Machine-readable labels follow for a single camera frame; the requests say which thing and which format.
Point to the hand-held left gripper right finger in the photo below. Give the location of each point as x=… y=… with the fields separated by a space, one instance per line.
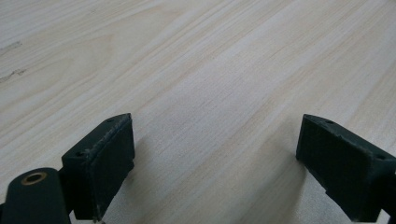
x=345 y=168

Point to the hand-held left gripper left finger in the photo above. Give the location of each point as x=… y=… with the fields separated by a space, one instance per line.
x=102 y=165

